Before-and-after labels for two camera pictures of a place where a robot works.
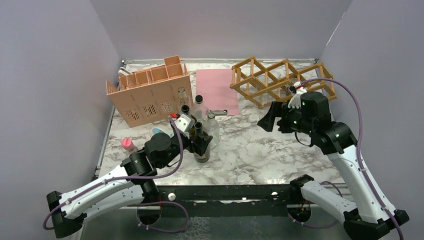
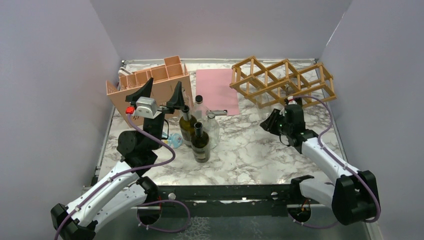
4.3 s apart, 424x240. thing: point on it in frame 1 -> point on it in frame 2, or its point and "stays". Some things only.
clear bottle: (211, 128) stays
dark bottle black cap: (198, 131) stays
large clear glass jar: (199, 110) stays
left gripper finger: (201, 143) -> (177, 99)
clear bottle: (285, 91) -> (264, 111)
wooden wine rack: (262, 85) stays
